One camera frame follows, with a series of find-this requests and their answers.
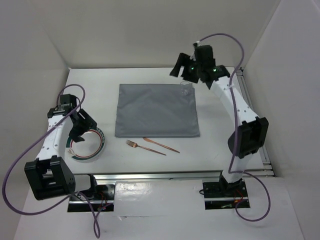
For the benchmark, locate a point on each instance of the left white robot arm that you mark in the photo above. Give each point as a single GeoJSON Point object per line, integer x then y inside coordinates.
{"type": "Point", "coordinates": [48, 175]}

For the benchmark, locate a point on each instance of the white plate green red rim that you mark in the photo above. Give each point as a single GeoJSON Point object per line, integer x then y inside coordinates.
{"type": "Point", "coordinates": [89, 149]}

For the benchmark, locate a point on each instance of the copper fork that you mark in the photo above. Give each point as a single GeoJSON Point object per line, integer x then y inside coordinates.
{"type": "Point", "coordinates": [135, 145]}

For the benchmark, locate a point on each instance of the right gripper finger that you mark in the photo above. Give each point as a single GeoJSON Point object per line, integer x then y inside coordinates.
{"type": "Point", "coordinates": [190, 75]}
{"type": "Point", "coordinates": [184, 61]}

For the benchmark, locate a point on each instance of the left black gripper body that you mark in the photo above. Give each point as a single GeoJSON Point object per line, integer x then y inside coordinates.
{"type": "Point", "coordinates": [79, 125]}

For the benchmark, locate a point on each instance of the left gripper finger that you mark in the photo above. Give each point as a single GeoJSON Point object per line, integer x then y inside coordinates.
{"type": "Point", "coordinates": [76, 133]}
{"type": "Point", "coordinates": [86, 120]}

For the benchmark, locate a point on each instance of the grey cloth placemat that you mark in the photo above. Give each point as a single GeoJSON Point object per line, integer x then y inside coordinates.
{"type": "Point", "coordinates": [156, 111]}

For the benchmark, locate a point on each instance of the copper knife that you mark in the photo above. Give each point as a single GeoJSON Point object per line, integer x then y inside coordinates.
{"type": "Point", "coordinates": [159, 144]}

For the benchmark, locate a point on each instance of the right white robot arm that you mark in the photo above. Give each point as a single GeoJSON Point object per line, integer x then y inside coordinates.
{"type": "Point", "coordinates": [250, 130]}

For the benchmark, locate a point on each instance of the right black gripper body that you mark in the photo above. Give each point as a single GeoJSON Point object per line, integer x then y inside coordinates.
{"type": "Point", "coordinates": [195, 67]}

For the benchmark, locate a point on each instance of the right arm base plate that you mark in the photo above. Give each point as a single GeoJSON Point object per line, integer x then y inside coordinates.
{"type": "Point", "coordinates": [215, 198]}

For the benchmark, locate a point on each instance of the clear glass cup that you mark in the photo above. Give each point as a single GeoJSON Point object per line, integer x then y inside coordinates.
{"type": "Point", "coordinates": [186, 88]}

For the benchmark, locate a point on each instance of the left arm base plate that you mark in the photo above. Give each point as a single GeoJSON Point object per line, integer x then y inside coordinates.
{"type": "Point", "coordinates": [101, 199]}

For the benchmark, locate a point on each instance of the aluminium front rail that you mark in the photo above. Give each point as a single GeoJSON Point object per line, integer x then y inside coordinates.
{"type": "Point", "coordinates": [162, 176]}

